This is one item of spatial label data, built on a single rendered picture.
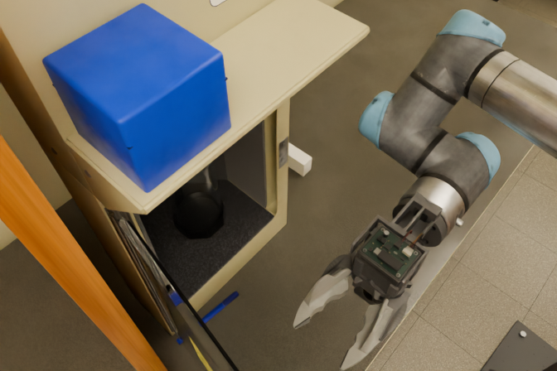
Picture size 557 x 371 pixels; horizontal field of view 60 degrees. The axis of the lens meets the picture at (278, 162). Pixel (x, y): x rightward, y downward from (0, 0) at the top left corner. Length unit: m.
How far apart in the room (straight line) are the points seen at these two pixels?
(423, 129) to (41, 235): 0.49
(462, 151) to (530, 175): 1.88
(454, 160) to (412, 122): 0.07
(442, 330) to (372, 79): 1.07
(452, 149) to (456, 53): 0.13
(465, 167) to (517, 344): 1.48
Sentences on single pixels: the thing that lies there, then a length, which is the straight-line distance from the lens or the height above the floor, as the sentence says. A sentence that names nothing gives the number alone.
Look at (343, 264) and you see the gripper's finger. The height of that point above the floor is 1.29.
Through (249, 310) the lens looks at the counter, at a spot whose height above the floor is 0.94.
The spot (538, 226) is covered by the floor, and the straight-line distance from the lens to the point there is 2.40.
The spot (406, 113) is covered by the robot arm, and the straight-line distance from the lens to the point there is 0.68.
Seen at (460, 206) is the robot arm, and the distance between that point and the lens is 0.65.
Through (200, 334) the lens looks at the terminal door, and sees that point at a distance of 0.48.
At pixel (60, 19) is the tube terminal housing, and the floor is 1.61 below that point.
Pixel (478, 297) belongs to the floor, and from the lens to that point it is 2.13.
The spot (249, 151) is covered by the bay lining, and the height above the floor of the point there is 1.17.
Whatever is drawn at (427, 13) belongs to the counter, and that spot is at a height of 0.94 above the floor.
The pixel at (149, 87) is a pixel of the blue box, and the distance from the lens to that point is 0.36.
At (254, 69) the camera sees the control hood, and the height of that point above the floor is 1.51.
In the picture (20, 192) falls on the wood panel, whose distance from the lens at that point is 0.36.
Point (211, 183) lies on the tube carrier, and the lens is 0.83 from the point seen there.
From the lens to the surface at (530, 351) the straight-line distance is 2.11.
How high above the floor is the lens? 1.84
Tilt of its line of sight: 53 degrees down
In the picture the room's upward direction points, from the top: straight up
